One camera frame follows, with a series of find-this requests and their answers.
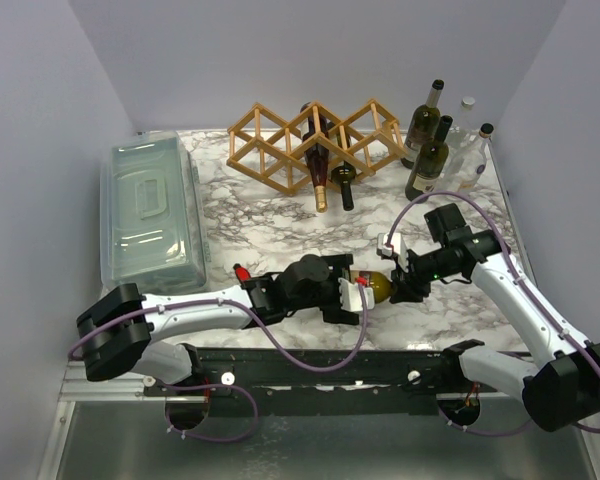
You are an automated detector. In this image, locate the dark bottle black neck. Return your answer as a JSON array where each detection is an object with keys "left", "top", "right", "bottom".
[
  {"left": 331, "top": 160, "right": 356, "bottom": 211},
  {"left": 405, "top": 115, "right": 453, "bottom": 201}
]

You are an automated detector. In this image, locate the clear squat glass bottle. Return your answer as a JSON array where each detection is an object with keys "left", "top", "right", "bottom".
[{"left": 446, "top": 96, "right": 476, "bottom": 149}]

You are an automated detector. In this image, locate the clear plastic storage box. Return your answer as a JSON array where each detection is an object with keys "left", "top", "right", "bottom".
[{"left": 100, "top": 131, "right": 210, "bottom": 295}]

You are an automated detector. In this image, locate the wooden wine rack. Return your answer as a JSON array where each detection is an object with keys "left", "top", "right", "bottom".
[{"left": 226, "top": 99, "right": 407, "bottom": 196}]

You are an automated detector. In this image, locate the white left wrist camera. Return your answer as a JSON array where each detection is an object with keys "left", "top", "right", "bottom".
[{"left": 338, "top": 278, "right": 375, "bottom": 313}]

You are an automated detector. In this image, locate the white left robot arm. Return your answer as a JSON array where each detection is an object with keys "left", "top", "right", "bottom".
[{"left": 68, "top": 254, "right": 375, "bottom": 395}]

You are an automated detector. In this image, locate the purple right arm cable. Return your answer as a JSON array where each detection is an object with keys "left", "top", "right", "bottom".
[{"left": 384, "top": 192, "right": 600, "bottom": 437}]

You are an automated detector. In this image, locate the clear tall bottle blue label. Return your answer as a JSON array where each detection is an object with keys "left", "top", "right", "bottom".
[{"left": 435, "top": 123, "right": 494, "bottom": 194}]

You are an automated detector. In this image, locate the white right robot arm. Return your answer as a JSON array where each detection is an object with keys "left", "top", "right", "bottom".
[{"left": 377, "top": 203, "right": 600, "bottom": 432}]

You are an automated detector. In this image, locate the red bottle gold foil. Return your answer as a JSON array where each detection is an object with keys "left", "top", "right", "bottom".
[{"left": 299, "top": 115, "right": 329, "bottom": 213}]

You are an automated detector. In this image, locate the green wine bottle brown label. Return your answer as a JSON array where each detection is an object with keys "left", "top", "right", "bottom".
[{"left": 400, "top": 79, "right": 445, "bottom": 169}]

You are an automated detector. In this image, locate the red black utility knife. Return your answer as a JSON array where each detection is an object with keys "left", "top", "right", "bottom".
[{"left": 233, "top": 263, "right": 251, "bottom": 283}]

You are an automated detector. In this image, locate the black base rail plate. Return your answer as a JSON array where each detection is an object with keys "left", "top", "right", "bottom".
[{"left": 143, "top": 348, "right": 483, "bottom": 425}]

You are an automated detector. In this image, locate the aluminium extrusion rail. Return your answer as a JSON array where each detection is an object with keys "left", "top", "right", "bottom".
[{"left": 59, "top": 359, "right": 156, "bottom": 402}]

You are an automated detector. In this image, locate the green bottle silver foil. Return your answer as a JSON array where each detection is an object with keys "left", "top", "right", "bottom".
[{"left": 350, "top": 270, "right": 393, "bottom": 304}]

